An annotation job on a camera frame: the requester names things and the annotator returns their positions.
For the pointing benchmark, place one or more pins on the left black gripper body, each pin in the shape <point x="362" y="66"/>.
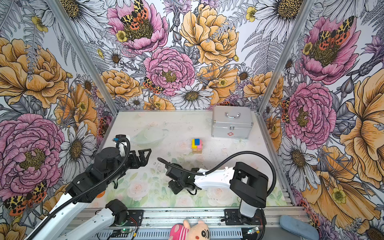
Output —
<point x="133" y="162"/>

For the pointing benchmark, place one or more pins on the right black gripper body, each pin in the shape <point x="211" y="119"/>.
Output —
<point x="176" y="186"/>

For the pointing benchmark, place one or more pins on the natural wood block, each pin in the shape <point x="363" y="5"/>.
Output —
<point x="197" y="150"/>

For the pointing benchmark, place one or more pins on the yellow wood block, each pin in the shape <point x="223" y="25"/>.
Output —
<point x="194" y="146"/>

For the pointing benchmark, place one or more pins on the pink wood block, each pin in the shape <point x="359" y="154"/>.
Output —
<point x="201" y="145"/>

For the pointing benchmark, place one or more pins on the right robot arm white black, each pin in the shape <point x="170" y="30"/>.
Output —
<point x="250" y="185"/>

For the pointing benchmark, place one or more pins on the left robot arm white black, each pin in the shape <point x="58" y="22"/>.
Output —
<point x="109" y="166"/>

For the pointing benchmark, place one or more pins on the pink plush pig toy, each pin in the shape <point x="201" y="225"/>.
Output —
<point x="185" y="231"/>

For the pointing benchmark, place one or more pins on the silver aluminium case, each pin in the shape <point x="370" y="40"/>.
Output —
<point x="231" y="122"/>

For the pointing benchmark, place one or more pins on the blue grey cushion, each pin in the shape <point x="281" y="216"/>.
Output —
<point x="299" y="228"/>

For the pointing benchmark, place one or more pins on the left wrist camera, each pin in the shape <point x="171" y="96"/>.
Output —
<point x="123" y="144"/>

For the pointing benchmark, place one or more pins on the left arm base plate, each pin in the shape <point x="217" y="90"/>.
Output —
<point x="131" y="218"/>

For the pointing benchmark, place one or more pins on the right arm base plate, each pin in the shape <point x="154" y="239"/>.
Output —
<point x="234" y="218"/>

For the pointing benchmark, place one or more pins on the aluminium front rail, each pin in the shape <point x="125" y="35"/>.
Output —
<point x="154" y="224"/>

